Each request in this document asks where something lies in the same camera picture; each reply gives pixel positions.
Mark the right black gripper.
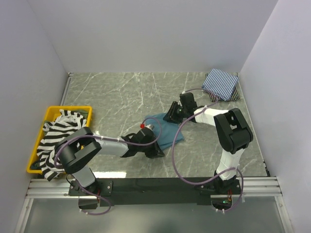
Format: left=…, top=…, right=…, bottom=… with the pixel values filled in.
left=163, top=101, right=188, bottom=124

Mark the teal ribbed tank top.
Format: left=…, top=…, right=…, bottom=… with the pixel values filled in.
left=144, top=113, right=179, bottom=150

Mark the black white striped garment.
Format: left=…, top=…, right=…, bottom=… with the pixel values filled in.
left=36, top=109, right=87, bottom=181

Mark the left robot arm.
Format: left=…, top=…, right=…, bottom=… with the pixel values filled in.
left=54, top=124, right=165, bottom=195

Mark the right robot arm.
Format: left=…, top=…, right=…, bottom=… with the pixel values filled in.
left=163, top=92, right=253, bottom=194

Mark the blue white striped folded garment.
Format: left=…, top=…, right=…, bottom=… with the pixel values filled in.
left=202, top=68, right=239, bottom=100

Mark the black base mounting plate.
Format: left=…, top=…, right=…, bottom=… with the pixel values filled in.
left=68, top=178, right=243, bottom=210

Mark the dark striped folded garment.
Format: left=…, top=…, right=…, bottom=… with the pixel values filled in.
left=209, top=87, right=240, bottom=102

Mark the yellow plastic bin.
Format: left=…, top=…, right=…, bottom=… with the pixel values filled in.
left=26, top=106, right=92, bottom=177

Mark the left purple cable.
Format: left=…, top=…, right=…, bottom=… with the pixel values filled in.
left=53, top=117, right=163, bottom=216

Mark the aluminium rail frame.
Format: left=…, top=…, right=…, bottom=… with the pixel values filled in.
left=25, top=177, right=282, bottom=199

